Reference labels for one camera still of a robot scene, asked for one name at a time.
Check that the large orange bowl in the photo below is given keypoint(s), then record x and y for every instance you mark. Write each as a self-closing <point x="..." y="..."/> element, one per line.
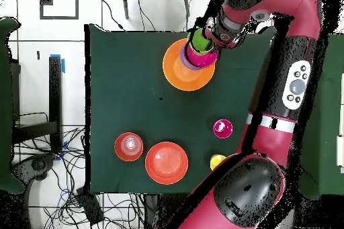
<point x="174" y="78"/>

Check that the light blue bowl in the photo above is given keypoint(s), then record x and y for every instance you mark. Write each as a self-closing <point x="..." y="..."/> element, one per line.
<point x="183" y="61"/>

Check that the pink-red bowl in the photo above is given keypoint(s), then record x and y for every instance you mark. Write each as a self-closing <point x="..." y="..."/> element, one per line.
<point x="203" y="59"/>

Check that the green cup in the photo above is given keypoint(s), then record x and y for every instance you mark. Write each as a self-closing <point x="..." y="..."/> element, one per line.
<point x="200" y="41"/>

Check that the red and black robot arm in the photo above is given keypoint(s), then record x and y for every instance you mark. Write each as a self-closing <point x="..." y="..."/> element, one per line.
<point x="268" y="145"/>

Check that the large red-orange bowl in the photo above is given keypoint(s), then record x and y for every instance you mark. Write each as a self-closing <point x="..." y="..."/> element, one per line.
<point x="166" y="161"/>

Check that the dark green tablecloth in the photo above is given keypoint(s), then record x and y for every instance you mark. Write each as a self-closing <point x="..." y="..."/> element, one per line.
<point x="134" y="78"/>

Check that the pink-red cup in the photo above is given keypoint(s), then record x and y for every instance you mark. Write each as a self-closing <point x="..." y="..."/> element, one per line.
<point x="223" y="128"/>

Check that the small red-orange bowl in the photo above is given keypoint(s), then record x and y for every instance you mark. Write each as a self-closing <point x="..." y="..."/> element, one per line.
<point x="129" y="147"/>

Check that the yellow cup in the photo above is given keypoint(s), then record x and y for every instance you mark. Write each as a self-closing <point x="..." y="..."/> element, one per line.
<point x="215" y="160"/>

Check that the blue tape piece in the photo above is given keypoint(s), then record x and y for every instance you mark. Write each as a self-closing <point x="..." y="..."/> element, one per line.
<point x="63" y="66"/>

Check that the black power strip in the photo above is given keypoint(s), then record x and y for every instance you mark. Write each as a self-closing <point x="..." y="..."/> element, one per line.
<point x="90" y="206"/>

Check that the neighbouring green cloth table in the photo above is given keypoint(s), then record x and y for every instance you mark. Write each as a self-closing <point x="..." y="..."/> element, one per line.
<point x="328" y="118"/>
<point x="5" y="105"/>

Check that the white panel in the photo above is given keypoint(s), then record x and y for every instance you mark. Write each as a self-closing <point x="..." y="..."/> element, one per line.
<point x="340" y="151"/>

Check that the camera tripod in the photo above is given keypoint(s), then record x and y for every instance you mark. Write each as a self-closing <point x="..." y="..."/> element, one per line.
<point x="125" y="6"/>

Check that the black metal frame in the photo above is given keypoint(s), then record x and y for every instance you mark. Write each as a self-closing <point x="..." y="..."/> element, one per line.
<point x="55" y="92"/>

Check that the dark grey pedestal base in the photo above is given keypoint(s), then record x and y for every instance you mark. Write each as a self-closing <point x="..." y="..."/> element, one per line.
<point x="37" y="164"/>

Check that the black square frame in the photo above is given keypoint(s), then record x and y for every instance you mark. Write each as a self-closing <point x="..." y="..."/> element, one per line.
<point x="59" y="17"/>

